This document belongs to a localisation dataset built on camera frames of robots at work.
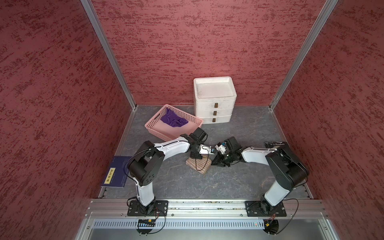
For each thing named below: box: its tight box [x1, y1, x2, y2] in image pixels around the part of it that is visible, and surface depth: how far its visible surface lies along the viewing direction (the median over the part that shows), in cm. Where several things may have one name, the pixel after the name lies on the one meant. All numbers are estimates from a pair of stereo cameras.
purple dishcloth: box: [160, 108, 189, 128], surface depth 111 cm
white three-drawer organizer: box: [193, 76, 237, 125], surface depth 101 cm
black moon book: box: [264, 141, 287, 149], surface depth 99 cm
